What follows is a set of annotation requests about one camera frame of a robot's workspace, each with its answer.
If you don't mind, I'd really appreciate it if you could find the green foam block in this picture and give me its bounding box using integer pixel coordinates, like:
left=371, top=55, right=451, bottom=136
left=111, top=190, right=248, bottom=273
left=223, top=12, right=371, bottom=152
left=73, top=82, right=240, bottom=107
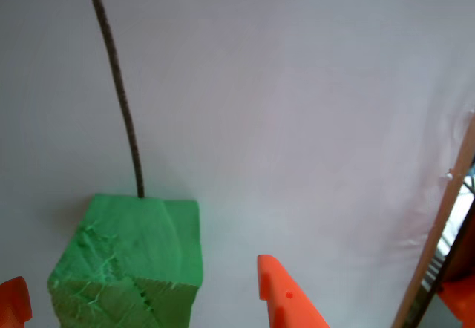
left=47, top=193, right=204, bottom=328

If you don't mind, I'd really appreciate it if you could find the light wooden board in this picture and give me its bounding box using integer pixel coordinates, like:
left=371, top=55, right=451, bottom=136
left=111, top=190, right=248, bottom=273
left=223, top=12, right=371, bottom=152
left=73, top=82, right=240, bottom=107
left=391, top=111, right=475, bottom=328

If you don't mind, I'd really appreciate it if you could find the white paper sheet with lines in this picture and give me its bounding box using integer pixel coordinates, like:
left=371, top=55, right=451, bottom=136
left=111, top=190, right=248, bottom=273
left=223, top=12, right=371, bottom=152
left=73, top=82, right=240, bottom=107
left=0, top=0, right=475, bottom=328

